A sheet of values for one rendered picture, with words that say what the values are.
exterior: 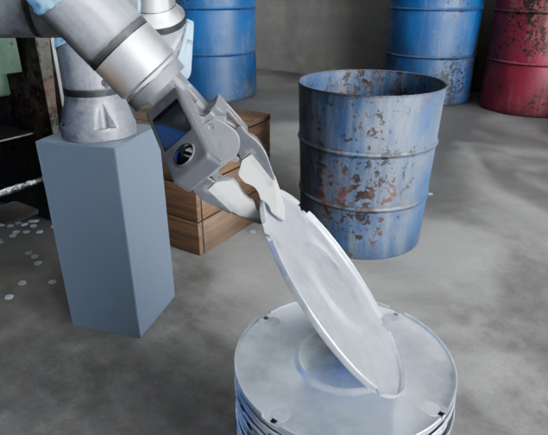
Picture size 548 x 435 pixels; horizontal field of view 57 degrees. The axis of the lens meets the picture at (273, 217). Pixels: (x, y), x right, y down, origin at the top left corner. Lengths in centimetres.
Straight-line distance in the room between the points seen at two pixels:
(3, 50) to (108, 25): 114
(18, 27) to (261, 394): 51
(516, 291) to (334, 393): 91
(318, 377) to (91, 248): 64
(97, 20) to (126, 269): 69
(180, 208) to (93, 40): 100
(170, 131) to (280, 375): 34
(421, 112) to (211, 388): 85
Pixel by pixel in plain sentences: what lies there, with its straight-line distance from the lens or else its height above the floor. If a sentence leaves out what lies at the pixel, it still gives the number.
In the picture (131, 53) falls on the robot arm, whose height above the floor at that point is 68.
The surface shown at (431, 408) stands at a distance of 67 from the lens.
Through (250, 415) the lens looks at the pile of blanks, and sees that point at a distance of 67.
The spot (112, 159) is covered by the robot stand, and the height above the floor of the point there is 43.
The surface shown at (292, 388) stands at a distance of 67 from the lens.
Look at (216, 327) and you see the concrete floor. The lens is 123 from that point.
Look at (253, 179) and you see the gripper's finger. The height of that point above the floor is 54.
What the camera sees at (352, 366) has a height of 40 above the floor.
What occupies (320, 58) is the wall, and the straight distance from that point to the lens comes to 455.
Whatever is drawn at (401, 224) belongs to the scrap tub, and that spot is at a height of 11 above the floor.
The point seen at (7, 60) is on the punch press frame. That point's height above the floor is 53.
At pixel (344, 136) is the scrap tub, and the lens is 137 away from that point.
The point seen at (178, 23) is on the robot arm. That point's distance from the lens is 102.
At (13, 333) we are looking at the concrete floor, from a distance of 135.
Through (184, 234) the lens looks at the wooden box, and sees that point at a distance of 153.
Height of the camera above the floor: 74
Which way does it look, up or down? 25 degrees down
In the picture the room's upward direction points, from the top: straight up
